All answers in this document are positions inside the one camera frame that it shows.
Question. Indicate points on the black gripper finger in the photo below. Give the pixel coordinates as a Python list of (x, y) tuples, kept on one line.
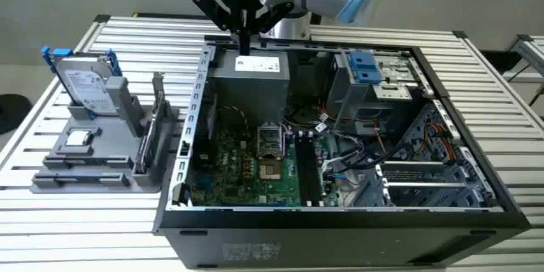
[(272, 17), (216, 11)]

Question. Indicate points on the black RAM slot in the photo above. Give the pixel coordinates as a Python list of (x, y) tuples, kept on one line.
[(301, 170), (306, 170), (316, 170), (310, 170)]

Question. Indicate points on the grey power supply unit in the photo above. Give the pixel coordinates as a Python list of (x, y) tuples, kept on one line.
[(250, 97)]

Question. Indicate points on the blue drive bay latch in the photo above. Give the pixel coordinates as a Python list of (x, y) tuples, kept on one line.
[(362, 74)]

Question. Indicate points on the tall grey drive cage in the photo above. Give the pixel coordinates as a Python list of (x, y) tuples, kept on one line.
[(382, 93)]

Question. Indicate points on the hard disk in blue carrier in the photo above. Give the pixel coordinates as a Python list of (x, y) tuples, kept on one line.
[(84, 84)]

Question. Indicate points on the thin metal locking lever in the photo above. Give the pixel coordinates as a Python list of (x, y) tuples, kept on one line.
[(284, 141)]

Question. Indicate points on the green graphics card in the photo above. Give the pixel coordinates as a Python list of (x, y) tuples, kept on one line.
[(146, 154)]

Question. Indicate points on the CPU socket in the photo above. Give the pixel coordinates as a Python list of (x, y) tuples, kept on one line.
[(270, 170)]

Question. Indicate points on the grey parts rack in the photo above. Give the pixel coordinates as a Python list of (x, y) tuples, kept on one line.
[(110, 144)]

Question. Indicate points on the silver CPU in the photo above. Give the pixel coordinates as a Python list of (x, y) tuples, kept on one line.
[(77, 138)]

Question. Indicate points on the blue SATA plug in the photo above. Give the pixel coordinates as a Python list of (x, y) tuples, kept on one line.
[(336, 175)]

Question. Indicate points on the green motherboard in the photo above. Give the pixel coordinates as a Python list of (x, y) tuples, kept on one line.
[(237, 183)]

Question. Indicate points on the black square chip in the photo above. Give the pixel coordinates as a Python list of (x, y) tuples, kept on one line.
[(230, 192)]

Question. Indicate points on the black round floor object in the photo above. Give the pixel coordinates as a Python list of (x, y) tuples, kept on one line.
[(12, 112)]

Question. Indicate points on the blue expansion slot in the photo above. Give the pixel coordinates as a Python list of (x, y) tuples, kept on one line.
[(254, 204)]

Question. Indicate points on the metal slat side table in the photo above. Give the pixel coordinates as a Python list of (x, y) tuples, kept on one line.
[(530, 49)]

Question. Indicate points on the low silver disk bay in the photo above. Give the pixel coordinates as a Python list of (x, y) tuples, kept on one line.
[(424, 185)]

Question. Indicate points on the black PC case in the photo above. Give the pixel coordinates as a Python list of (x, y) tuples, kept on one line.
[(340, 246)]

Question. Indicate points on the white case label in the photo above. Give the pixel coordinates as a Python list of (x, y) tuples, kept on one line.
[(250, 252)]

